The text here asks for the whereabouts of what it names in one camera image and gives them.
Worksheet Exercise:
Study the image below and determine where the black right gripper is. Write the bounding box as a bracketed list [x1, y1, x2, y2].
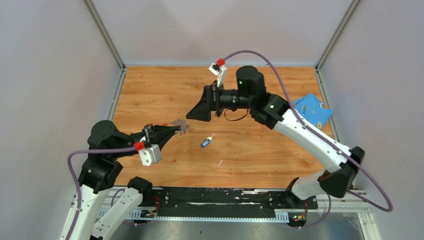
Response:
[185, 80, 253, 123]

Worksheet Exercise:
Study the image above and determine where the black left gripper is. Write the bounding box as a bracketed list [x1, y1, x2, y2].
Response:
[111, 122, 182, 158]

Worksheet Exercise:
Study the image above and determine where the blue tag key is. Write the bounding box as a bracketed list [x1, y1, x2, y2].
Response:
[200, 133, 216, 148]

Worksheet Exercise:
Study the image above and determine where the keyring holder with red handle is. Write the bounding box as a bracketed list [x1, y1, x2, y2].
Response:
[162, 118, 190, 137]

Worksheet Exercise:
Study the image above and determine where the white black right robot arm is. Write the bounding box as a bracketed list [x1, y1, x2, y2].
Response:
[186, 64, 365, 209]

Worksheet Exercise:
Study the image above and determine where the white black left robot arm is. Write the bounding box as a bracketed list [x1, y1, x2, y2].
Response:
[60, 119, 189, 240]

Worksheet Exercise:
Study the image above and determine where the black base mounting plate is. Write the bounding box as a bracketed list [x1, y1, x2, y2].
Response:
[141, 187, 318, 219]

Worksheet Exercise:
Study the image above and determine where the blue patterned cloth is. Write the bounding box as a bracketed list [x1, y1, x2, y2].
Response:
[293, 93, 333, 130]

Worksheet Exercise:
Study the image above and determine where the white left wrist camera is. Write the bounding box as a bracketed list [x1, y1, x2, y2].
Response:
[138, 144, 162, 167]

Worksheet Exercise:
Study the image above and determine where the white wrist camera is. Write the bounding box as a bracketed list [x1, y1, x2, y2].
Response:
[138, 144, 162, 167]
[208, 62, 228, 87]

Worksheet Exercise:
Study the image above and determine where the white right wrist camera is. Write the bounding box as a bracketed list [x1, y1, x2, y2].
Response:
[208, 62, 228, 87]

